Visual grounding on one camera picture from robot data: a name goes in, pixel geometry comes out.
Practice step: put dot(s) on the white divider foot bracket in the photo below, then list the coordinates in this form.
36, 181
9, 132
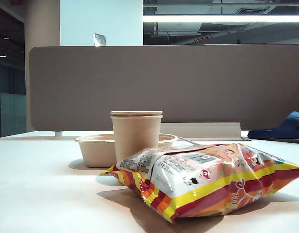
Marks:
58, 133

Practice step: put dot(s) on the orange yellow chips bag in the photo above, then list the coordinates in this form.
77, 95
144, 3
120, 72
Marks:
212, 174

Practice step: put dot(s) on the dark blue slipper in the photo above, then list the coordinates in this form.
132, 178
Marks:
285, 128

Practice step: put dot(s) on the dark glass partition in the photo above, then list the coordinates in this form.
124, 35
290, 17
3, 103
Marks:
8, 85

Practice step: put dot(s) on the brown paper cup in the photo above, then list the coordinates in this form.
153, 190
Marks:
136, 113
136, 138

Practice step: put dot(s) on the ceiling light strip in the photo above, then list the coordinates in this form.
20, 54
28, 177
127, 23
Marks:
212, 18

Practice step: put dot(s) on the grey desk divider panel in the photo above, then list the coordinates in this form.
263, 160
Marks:
164, 82

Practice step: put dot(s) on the metal wall plate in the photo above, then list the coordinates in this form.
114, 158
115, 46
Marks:
100, 39

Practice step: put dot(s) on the beige paper food box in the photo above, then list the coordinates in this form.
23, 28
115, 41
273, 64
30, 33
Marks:
96, 150

